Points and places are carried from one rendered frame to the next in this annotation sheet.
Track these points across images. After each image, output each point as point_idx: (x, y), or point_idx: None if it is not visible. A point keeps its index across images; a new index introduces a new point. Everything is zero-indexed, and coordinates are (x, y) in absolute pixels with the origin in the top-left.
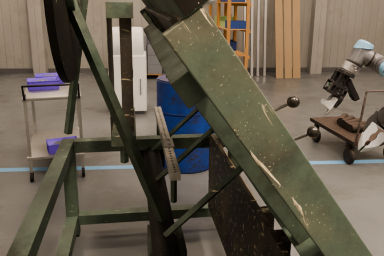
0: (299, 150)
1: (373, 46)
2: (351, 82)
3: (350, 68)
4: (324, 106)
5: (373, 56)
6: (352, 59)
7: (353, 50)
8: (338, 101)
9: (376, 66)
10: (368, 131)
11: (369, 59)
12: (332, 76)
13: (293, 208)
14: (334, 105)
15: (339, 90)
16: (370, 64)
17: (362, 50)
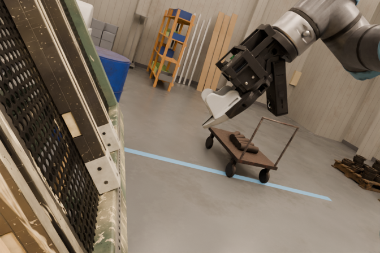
0: None
1: None
2: (284, 69)
3: (293, 30)
4: (207, 107)
5: (356, 17)
6: (305, 10)
7: None
8: (240, 103)
9: (365, 38)
10: None
11: (345, 21)
12: (246, 41)
13: None
14: (228, 110)
15: (252, 76)
16: (340, 37)
17: None
